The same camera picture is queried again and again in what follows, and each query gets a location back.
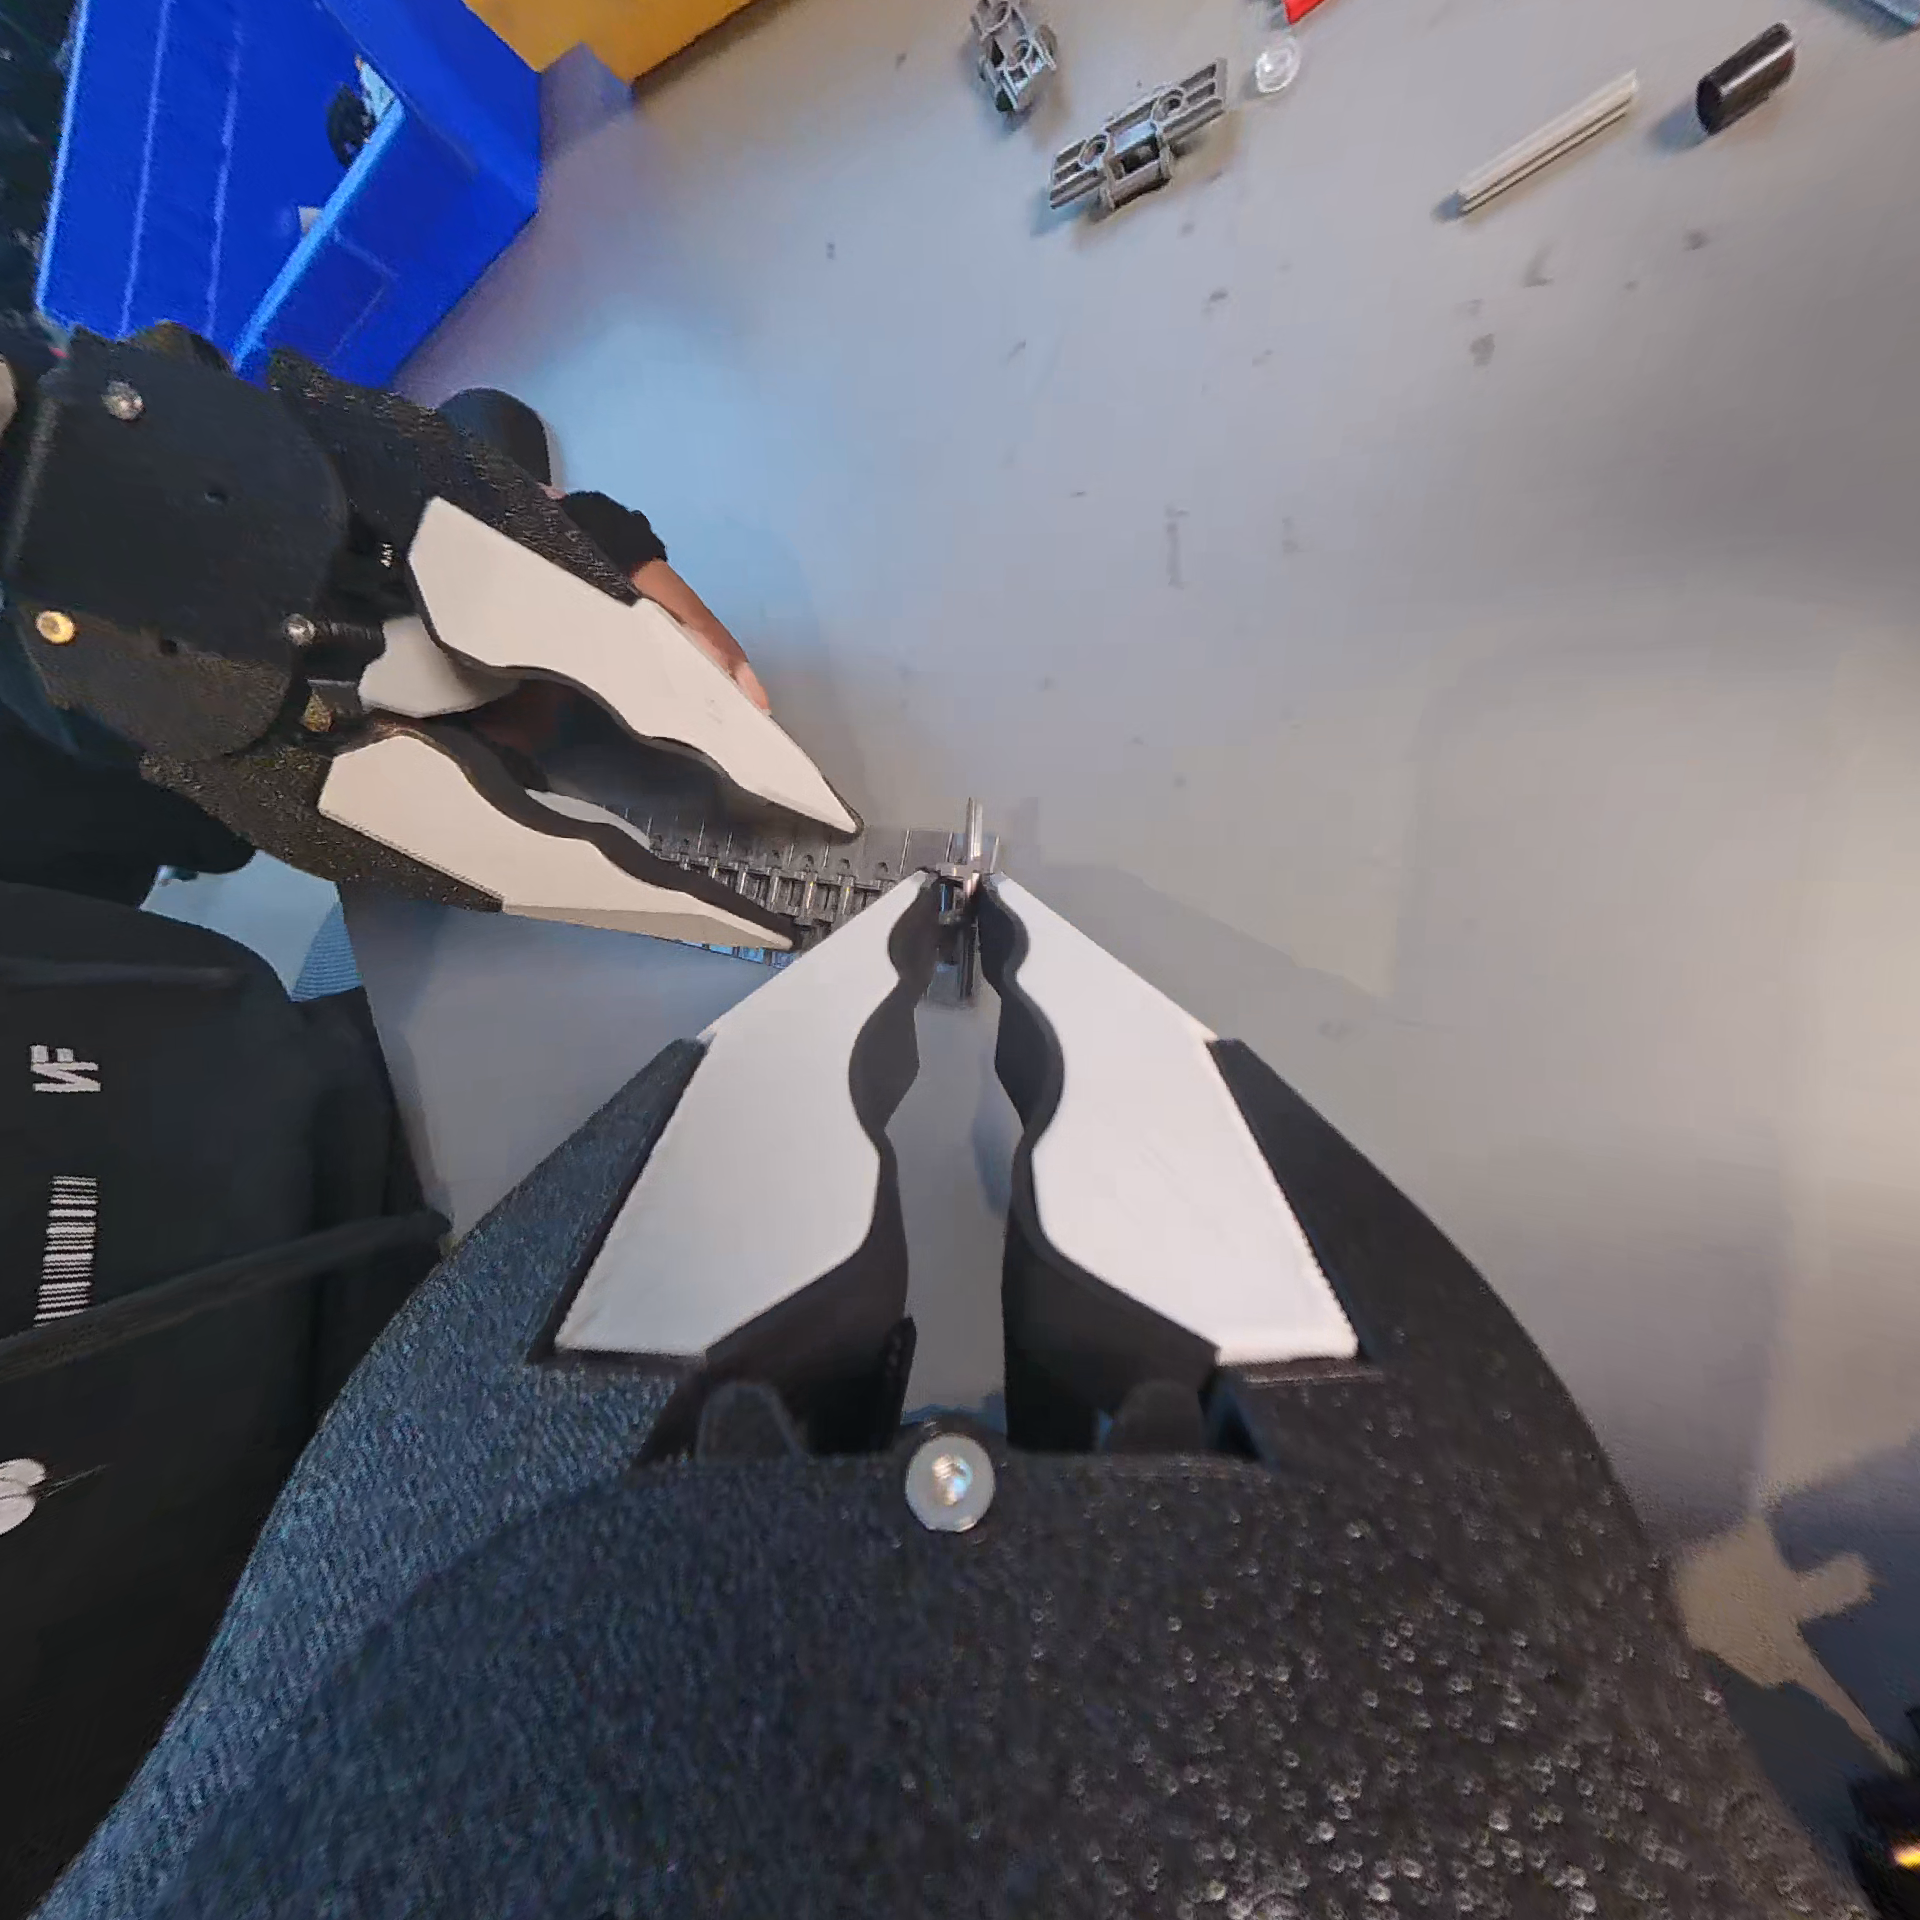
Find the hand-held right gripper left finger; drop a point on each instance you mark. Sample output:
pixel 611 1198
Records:
pixel 720 1185

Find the grey desk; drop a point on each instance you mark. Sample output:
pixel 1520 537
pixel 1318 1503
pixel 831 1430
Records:
pixel 1350 600

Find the pile of grey track links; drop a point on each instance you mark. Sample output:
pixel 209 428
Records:
pixel 1142 136

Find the person's left forearm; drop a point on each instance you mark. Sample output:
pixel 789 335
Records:
pixel 89 810

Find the grey plastic track link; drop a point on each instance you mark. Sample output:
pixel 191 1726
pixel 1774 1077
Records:
pixel 956 902

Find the person's black hooded sweater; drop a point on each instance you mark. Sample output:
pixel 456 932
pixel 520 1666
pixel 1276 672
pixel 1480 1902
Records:
pixel 150 1201

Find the black yellow toy part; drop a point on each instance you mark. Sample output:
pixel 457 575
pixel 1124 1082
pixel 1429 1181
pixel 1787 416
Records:
pixel 358 120

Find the blue plastic bin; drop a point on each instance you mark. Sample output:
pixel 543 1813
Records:
pixel 150 149

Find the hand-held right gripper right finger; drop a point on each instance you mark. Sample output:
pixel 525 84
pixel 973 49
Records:
pixel 1172 1185

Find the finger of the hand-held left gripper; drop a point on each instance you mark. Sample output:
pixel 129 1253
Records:
pixel 600 645
pixel 435 810

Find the person's left hand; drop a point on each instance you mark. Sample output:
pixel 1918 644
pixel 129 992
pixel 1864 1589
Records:
pixel 692 615

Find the yellow plastic bin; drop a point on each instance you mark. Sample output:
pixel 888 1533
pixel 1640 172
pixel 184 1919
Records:
pixel 630 31

